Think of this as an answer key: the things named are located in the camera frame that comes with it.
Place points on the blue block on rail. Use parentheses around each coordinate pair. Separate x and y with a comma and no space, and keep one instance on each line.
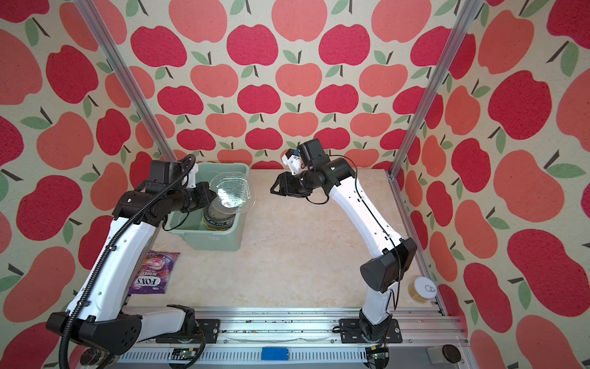
(275,354)

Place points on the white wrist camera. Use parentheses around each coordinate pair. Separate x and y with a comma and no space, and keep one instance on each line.
(190,180)
(293,161)

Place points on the mint green plastic bin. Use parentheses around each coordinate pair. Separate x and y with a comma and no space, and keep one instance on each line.
(190,227)

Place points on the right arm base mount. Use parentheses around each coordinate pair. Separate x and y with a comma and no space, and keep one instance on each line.
(360,331)

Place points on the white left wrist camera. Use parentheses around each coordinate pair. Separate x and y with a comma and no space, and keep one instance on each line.
(190,180)

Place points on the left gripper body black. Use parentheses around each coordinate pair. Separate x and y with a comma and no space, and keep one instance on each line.
(198,197)

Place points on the black round knob right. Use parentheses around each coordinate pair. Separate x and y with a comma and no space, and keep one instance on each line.
(451,353)

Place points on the clear glass plate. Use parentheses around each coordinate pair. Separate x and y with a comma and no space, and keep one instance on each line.
(235,193)

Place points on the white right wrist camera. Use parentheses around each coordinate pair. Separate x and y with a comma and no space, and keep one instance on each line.
(293,161)

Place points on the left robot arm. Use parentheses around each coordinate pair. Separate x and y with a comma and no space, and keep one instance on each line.
(95,318)

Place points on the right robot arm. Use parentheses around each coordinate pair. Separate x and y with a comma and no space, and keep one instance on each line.
(310,168)

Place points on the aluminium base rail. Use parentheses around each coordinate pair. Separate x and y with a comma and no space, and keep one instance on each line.
(307,334)

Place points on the left aluminium frame post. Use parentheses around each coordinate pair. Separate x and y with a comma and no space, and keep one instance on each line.
(89,12)

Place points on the yellow jar white lid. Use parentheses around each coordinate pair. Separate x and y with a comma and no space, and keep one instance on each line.
(422,290)

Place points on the black round knob left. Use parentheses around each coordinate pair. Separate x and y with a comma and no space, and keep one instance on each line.
(95,358)

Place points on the purple candy bag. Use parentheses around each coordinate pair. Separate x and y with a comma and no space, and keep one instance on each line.
(154,273)

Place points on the black round knob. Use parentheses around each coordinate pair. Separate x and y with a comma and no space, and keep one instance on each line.
(451,353)
(95,358)

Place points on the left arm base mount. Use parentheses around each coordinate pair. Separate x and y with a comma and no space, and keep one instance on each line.
(203,330)

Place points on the brown tinted glass plate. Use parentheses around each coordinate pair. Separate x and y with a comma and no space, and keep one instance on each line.
(217,221)

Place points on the aluminium frame post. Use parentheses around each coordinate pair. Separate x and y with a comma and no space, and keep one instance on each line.
(89,12)
(465,19)

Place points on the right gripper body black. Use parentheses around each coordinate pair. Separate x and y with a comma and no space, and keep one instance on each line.
(297,185)

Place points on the right aluminium frame post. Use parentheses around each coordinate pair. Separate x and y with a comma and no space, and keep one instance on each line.
(465,19)

